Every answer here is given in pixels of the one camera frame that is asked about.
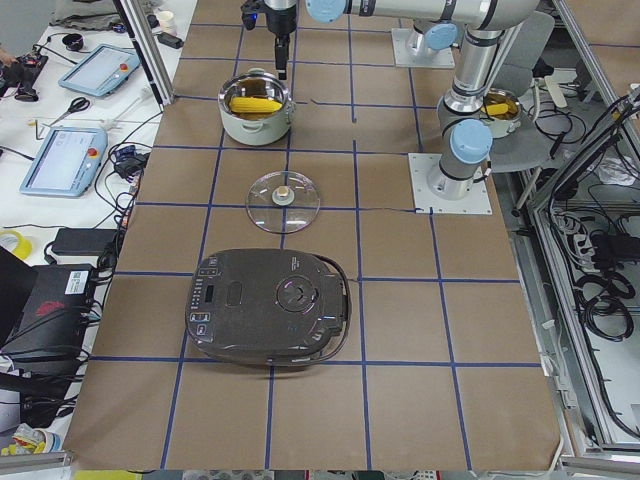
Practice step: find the grey cloth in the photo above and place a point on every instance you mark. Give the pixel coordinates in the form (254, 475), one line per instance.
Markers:
(85, 15)

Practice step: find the black scissors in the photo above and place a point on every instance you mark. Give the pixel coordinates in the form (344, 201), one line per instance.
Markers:
(77, 105)

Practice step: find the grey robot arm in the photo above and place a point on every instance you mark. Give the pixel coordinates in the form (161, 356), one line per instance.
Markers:
(281, 20)
(466, 140)

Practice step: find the black rice cooker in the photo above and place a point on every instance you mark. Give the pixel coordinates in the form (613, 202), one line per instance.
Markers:
(275, 307)

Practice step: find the aluminium frame post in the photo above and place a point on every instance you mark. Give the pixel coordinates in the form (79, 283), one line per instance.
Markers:
(144, 43)

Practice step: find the pale green electric pot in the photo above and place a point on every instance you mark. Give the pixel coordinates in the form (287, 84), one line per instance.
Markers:
(256, 129)

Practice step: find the near blue teach pendant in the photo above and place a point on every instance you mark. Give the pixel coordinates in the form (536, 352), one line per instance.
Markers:
(66, 163)

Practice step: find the yellow tape roll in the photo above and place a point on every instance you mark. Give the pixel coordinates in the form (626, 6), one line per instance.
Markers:
(15, 243)

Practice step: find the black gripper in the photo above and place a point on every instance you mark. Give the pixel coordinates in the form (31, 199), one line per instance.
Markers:
(278, 19)

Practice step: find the glass pot lid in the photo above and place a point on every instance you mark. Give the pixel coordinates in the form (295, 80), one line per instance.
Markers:
(282, 202)

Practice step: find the far blue teach pendant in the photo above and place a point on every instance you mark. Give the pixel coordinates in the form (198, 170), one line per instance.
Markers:
(103, 71)

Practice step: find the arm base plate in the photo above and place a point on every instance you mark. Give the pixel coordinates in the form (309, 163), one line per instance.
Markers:
(435, 193)
(431, 49)

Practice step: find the yellow corn cob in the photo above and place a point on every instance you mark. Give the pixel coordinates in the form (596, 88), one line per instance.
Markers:
(254, 105)

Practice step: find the black computer box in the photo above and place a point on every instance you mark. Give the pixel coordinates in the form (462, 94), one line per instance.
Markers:
(45, 309)

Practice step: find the black round cap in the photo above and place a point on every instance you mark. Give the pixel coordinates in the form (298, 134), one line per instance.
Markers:
(73, 42)

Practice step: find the steel pot with corn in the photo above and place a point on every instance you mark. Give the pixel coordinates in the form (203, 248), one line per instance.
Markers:
(501, 113)

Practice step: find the blue teach pendant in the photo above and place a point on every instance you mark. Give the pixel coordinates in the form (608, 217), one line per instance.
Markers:
(103, 71)
(66, 163)

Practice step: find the black laptop power brick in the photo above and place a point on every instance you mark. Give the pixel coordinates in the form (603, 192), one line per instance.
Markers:
(82, 241)

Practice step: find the black power adapter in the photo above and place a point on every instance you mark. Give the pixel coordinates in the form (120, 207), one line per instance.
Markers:
(170, 40)

